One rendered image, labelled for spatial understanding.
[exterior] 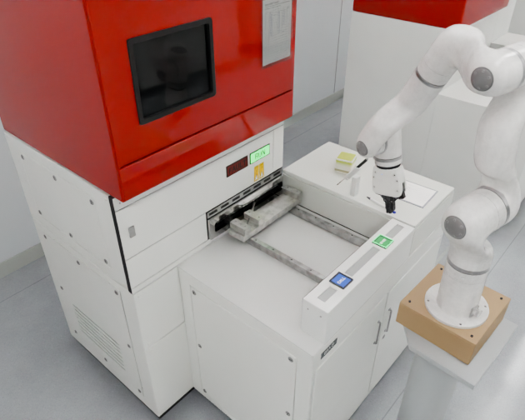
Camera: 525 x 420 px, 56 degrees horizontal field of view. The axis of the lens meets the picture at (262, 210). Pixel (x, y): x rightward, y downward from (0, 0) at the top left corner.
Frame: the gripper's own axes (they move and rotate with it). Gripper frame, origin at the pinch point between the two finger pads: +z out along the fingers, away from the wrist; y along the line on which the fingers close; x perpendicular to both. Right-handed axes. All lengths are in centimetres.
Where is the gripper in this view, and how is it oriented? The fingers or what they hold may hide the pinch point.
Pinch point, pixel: (390, 206)
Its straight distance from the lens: 169.1
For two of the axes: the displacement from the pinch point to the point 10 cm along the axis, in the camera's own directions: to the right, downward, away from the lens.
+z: 1.6, 8.8, 4.5
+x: 6.6, -4.3, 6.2
